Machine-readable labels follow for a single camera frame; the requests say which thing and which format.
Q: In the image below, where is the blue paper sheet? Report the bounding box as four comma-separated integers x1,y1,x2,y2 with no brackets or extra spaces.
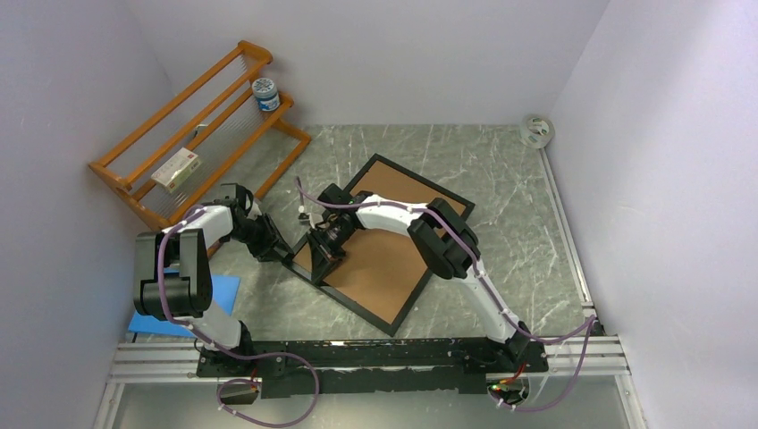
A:
128,274,240,338

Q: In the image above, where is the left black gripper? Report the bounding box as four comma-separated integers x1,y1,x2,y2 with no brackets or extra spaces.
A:
226,214,293,263

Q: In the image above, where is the orange wooden rack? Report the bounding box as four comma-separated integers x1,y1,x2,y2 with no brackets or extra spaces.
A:
88,40,312,231

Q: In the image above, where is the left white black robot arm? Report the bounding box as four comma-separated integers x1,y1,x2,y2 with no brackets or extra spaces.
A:
133,183,294,375

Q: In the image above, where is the black picture frame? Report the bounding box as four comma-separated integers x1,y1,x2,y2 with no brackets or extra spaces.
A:
282,153,476,339

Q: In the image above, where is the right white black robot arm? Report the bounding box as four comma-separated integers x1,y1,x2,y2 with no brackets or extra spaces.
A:
296,183,530,371

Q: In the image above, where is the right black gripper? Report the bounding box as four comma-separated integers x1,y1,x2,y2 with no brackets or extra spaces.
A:
306,219,357,283

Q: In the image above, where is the blue white jar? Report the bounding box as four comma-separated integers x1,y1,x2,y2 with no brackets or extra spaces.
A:
251,77,281,112

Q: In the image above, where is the clear tape roll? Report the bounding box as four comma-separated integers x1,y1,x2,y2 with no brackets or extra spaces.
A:
518,114,555,149

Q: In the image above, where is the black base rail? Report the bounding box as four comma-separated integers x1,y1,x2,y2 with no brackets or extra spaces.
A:
196,337,549,399

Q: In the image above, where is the white red small box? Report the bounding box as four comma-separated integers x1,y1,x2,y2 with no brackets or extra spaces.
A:
150,147,202,193

